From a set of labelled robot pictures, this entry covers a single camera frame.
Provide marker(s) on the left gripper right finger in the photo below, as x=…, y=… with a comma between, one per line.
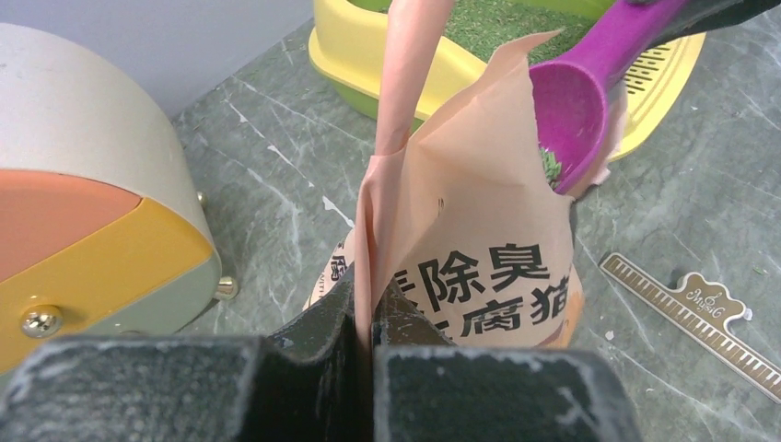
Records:
x=426, y=388

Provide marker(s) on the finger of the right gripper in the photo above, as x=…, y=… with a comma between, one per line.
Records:
x=699, y=16

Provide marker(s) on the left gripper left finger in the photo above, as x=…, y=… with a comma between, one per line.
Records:
x=297, y=384

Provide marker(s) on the magenta plastic scoop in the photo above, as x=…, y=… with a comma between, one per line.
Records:
x=570, y=92

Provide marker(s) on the pink cat litter bag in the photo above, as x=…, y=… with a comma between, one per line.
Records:
x=458, y=212

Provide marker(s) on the white orange cylindrical bin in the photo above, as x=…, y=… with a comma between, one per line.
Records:
x=102, y=230

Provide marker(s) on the torn bag top strip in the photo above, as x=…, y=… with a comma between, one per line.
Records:
x=703, y=310

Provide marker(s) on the yellow green litter box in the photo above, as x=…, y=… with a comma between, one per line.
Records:
x=347, y=44

